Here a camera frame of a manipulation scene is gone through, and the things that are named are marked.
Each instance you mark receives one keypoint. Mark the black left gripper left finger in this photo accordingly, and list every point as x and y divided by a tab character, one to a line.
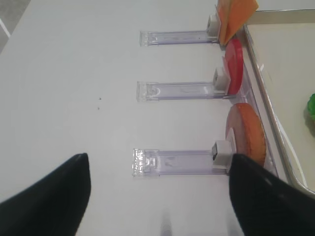
53	206

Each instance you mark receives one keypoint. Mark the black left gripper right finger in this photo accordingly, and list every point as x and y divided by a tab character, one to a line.
265	205

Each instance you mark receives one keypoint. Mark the orange cheese slice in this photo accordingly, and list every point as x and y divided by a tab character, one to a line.
223	10
239	12

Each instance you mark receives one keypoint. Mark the round orange bread slice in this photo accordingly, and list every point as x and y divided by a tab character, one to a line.
248	132

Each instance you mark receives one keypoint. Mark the green lettuce leaf on plate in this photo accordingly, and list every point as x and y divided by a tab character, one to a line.
310	114

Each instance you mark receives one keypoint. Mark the clear acrylic bread holder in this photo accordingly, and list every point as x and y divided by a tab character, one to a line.
153	162

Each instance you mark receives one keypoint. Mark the clear acrylic tomato holder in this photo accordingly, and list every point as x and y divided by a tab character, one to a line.
223	85

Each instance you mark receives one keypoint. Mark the red tomato slice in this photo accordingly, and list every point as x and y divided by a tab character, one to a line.
233	62

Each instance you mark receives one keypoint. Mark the clear acrylic cheese holder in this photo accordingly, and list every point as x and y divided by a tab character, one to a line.
210	35

